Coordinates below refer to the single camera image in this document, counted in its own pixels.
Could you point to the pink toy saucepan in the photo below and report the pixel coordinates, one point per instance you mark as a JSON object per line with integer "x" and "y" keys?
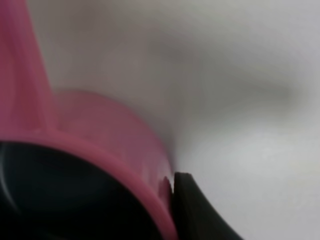
{"x": 84, "y": 124}

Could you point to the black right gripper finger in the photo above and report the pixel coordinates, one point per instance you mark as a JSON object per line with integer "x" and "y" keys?
{"x": 194, "y": 216}

